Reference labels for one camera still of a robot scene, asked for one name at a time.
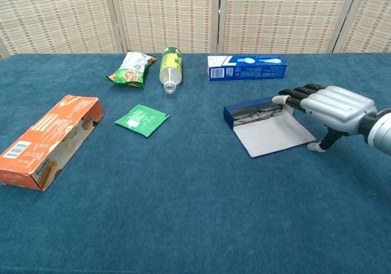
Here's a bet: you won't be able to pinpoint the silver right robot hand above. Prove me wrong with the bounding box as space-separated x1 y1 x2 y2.
272 83 378 154

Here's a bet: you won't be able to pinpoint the navy blue glasses case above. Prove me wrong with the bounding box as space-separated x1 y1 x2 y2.
223 96 318 158

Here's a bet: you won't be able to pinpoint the black thin-rimmed eyeglasses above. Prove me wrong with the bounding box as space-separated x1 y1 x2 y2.
233 108 283 124

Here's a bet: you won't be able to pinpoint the blue toothpaste box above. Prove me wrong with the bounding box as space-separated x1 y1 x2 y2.
207 54 288 82

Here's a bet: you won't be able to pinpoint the clear bottle with yellow-green label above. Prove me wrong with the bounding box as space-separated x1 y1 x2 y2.
158 46 183 95

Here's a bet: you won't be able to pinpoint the blue tablecloth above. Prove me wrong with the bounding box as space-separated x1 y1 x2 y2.
0 53 391 274

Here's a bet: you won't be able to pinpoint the woven bamboo folding screen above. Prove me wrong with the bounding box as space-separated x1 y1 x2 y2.
0 0 391 61

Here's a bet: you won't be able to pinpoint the green foil sachet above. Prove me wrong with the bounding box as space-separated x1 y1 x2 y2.
114 104 170 138

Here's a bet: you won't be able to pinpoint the green and white snack bag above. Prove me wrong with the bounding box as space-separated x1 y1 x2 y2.
106 50 158 89

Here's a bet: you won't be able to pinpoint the orange cardboard snack box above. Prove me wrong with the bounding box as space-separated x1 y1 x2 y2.
0 95 104 192

